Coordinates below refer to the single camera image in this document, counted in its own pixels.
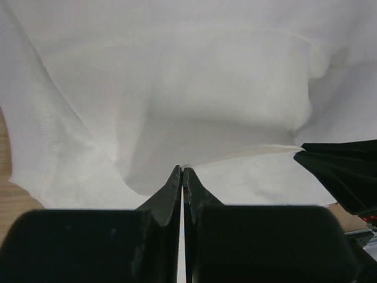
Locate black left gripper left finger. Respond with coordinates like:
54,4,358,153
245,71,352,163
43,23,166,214
1,166,181,282

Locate white printed t-shirt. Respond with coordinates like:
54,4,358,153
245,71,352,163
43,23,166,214
1,1,376,209

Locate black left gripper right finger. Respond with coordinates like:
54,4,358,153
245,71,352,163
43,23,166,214
183,168,359,282

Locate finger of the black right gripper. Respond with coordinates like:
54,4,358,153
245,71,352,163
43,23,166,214
294,142,376,217

